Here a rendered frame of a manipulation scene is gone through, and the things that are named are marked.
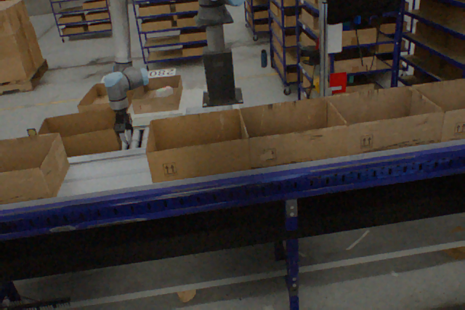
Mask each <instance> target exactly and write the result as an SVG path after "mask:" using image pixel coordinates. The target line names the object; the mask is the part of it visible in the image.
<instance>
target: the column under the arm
mask: <svg viewBox="0 0 465 310"><path fill-rule="evenodd" d="M203 63H204V70H205V76H206V88H207V91H203V107H214V106H221V105H236V104H244V101H243V97H242V92H241V87H240V88H239V86H238V87H237V88H235V74H234V66H233V51H232V50H231V46H230V44H226V45H225V49H224V50H220V51H209V50H208V47H207V46H205V47H204V48H203Z"/></svg>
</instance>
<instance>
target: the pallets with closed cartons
mask: <svg viewBox="0 0 465 310"><path fill-rule="evenodd" d="M29 20H30V19H29V16H28V12H27V9H26V7H25V2H24V0H6V1H0V96H1V95H2V94H3V93H4V91H7V90H13V89H19V90H21V91H22V92H24V91H33V90H34V89H35V87H36V85H37V84H38V82H39V80H40V79H41V77H43V75H44V74H45V72H46V71H47V68H48V67H49V66H48V64H47V59H44V58H43V55H42V53H41V49H40V48H39V44H38V41H37V38H36V34H35V30H34V28H33V25H32V23H31V21H29ZM18 80H20V81H19V82H18ZM17 82H18V83H17ZM3 83H4V85H2V84H3Z"/></svg>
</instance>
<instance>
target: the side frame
mask: <svg viewBox="0 0 465 310"><path fill-rule="evenodd" d="M458 156H460V157H459V158H458ZM443 158H444V160H443ZM464 159H465V144H463V145H457V146H452V147H441V148H435V149H430V150H419V151H414V152H408V153H403V154H397V155H388V156H381V157H376V158H366V159H359V160H349V161H344V162H338V163H333V164H327V165H321V166H311V167H305V168H295V169H289V170H283V171H273V172H267V174H257V175H250V176H240V177H235V178H229V179H218V180H213V181H202V182H196V183H191V184H186V185H180V186H174V187H164V188H158V189H148V190H142V191H136V192H126V193H120V194H114V195H104V196H99V197H88V199H83V198H82V200H72V201H66V202H61V203H50V204H45V205H35V206H29V207H23V208H13V209H7V210H2V211H0V241H2V240H12V239H17V238H22V237H32V236H38V235H43V234H54V233H59V232H69V231H74V230H80V229H90V228H95V227H105V226H111V225H116V224H126V223H132V222H138V221H147V220H153V219H163V218H164V217H169V216H179V215H185V214H191V213H200V212H206V211H215V210H221V209H227V208H237V207H242V206H248V205H253V204H259V203H268V202H274V201H280V200H290V199H295V198H301V197H312V196H316V195H321V194H327V193H333V192H343V191H348V190H354V189H365V188H369V187H380V185H385V184H395V183H401V182H407V181H416V180H422V179H432V178H438V177H442V176H447V175H454V174H463V173H465V163H464ZM428 160H430V161H429V162H428ZM450 160H453V161H452V164H451V166H449V162H450ZM435 162H437V166H436V168H434V163H435ZM413 163H414V165H413ZM420 165H421V170H419V166H420ZM404 167H406V172H404ZM390 169H391V174H389V170H390ZM397 170H399V171H397ZM374 171H376V176H375V177H373V172H374ZM423 171H424V172H423ZM350 172H352V173H350ZM382 172H383V173H382ZM358 173H360V178H359V179H357V175H358ZM334 175H336V176H334ZM366 175H367V176H366ZM320 176H321V177H320ZM343 176H344V181H342V177H343ZM319 177H320V178H319ZM350 177H351V178H350ZM326 178H329V183H326ZM302 179H304V180H302ZM311 180H313V185H312V186H310V181H311ZM287 181H289V182H287ZM319 181H320V182H319ZM294 182H297V188H296V189H295V188H294ZM271 183H272V185H271ZM279 185H280V186H281V190H280V191H279V190H278V186H279ZM255 186H256V187H255ZM263 187H265V192H262V188H263ZM239 188H240V189H239ZM247 189H248V196H247V195H246V190H247ZM223 190H224V192H221V191H223ZM255 191H256V192H255ZM230 192H232V196H233V197H231V198H230ZM204 193H207V194H204ZM239 193H240V194H239ZM214 194H216V198H217V199H216V200H214ZM188 196H190V197H188ZM223 196H224V197H223ZM197 197H199V200H201V201H200V202H199V203H198V202H197ZM172 198H173V199H172ZM206 198H207V199H206ZM181 199H183V203H184V204H183V205H182V204H181V202H180V200H181ZM154 200H157V201H154ZM190 200H191V201H190ZM164 201H165V202H166V208H165V207H164V204H163V202H164ZM139 203H140V204H139ZM147 204H150V210H148V208H147ZM122 205H124V206H122ZM130 206H133V207H134V212H131V209H130ZM105 207H107V208H105ZM140 207H141V208H140ZM89 209H90V211H88V210H89ZM113 209H116V211H117V214H115V213H114V210H113ZM98 211H99V212H100V215H101V216H98V214H97V212H98ZM72 212H73V213H72ZM106 212H107V213H106ZM80 213H82V214H83V215H84V219H81V217H80ZM53 215H56V216H53ZM90 215H91V216H90ZM63 216H65V217H66V219H67V221H65V220H64V218H63ZM37 217H39V218H37ZM73 217H74V218H73ZM20 219H22V221H20ZM47 219H49V221H50V224H48V222H47ZM56 219H57V220H56ZM4 221H5V223H3V222H4ZM29 221H32V222H33V226H31V223H30V222H29ZM39 221H40V222H39ZM12 223H15V225H16V227H17V228H16V229H15V228H14V226H13V224H12Z"/></svg>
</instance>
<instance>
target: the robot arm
mask: <svg viewBox="0 0 465 310"><path fill-rule="evenodd" d="M244 2H245V0H199V4H200V8H199V12H198V14H197V20H198V22H200V23H219V22H223V21H225V20H227V19H228V18H229V12H228V11H227V7H226V6H225V5H230V6H233V7H238V6H240V5H241V4H243V3H244ZM110 11H111V20H112V29H113V46H114V56H115V59H114V60H115V64H114V65H113V73H111V74H108V75H106V76H105V77H104V82H105V88H106V92H107V95H108V103H110V106H111V109H113V111H114V112H116V122H115V125H116V126H115V128H116V129H115V131H116V133H117V135H118V137H119V138H120V139H121V140H123V142H124V143H125V144H126V145H130V143H131V140H132V134H133V126H132V124H131V123H132V117H131V114H130V113H127V111H126V110H127V109H128V108H127V106H128V105H129V103H128V99H127V95H126V92H127V91H130V90H132V89H137V88H139V87H142V86H144V85H146V84H148V83H149V77H148V73H147V71H146V69H145V68H138V69H136V68H135V67H133V61H132V57H131V45H130V34H129V11H128V0H110ZM130 121H131V123H130ZM126 129H127V131H126ZM125 132H126V135H127V136H128V137H127V139H128V141H127V140H126V137H125Z"/></svg>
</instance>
